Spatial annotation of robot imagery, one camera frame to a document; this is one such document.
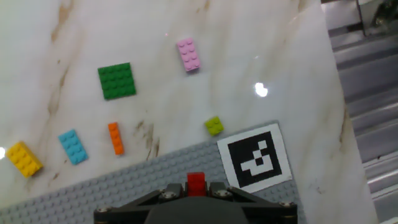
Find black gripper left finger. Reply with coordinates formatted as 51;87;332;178
94;182;187;224

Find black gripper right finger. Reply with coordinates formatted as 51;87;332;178
207;182;299;224

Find red Lego brick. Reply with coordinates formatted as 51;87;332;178
187;172;207;197

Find grey Lego baseplate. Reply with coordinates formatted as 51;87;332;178
0;119;308;224

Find orange narrow Lego brick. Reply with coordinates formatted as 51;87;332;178
108;121;125;156

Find cyan Lego brick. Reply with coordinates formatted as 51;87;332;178
58;129;89;166

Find lime Lego brick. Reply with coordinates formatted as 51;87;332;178
204;116;224;137

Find yellow Lego brick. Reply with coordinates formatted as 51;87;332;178
5;141;44;179

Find green square Lego plate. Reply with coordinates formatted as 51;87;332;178
97;62;137;101

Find pink Lego brick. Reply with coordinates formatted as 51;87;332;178
176;37;201;73

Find black white fiducial marker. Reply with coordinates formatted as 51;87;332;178
216;123;293;194

